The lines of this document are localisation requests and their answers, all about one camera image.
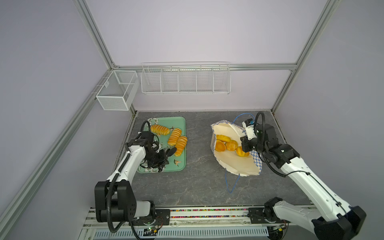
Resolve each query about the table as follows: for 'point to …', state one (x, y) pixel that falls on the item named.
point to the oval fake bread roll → (223, 138)
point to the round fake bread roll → (220, 146)
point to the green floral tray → (176, 163)
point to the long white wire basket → (209, 78)
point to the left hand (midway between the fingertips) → (167, 164)
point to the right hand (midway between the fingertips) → (242, 138)
